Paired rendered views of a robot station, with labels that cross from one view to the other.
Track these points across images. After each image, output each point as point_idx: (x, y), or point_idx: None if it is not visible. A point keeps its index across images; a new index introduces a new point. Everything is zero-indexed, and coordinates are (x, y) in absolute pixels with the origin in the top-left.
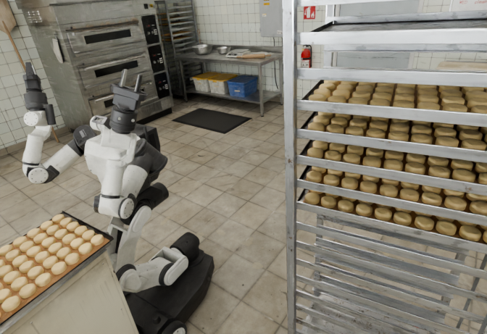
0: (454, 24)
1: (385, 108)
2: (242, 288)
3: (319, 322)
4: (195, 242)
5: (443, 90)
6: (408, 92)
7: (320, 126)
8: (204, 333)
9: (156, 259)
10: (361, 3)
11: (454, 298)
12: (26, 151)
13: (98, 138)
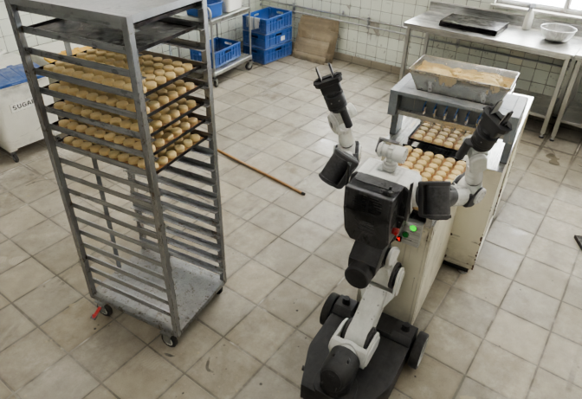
0: (82, 32)
1: (161, 54)
2: (261, 378)
3: (186, 306)
4: (323, 363)
5: (112, 61)
6: None
7: (186, 82)
8: (303, 333)
9: (366, 331)
10: None
11: (20, 352)
12: None
13: (406, 173)
